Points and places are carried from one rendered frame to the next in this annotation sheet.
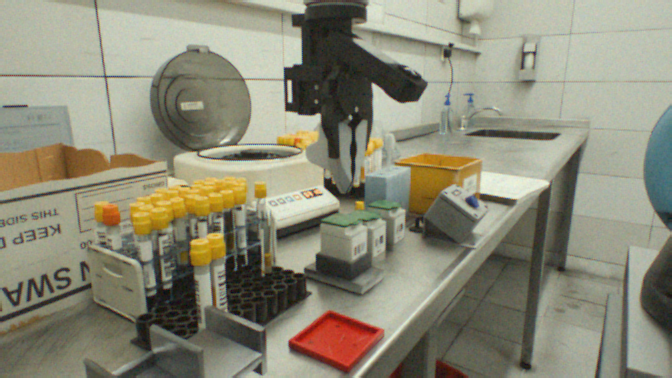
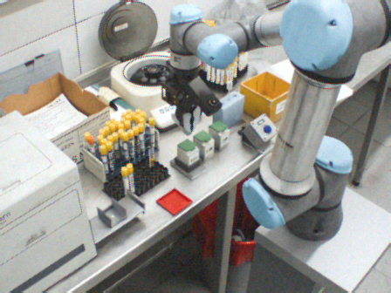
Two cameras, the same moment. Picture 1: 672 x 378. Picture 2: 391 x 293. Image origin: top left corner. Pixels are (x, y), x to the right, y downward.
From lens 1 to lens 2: 0.86 m
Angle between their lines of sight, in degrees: 28
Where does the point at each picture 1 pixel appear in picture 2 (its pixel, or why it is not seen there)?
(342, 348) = (174, 206)
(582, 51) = not seen: outside the picture
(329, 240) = (180, 153)
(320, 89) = (176, 98)
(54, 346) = not seen: hidden behind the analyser
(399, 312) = (203, 192)
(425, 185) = (255, 103)
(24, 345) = not seen: hidden behind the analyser
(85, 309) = (82, 170)
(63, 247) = (74, 149)
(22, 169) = (44, 88)
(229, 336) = (134, 201)
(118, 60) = (82, 12)
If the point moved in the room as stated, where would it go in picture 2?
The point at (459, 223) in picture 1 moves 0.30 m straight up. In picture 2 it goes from (257, 140) to (266, 50)
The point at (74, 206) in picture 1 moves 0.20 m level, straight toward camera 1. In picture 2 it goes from (77, 134) to (92, 181)
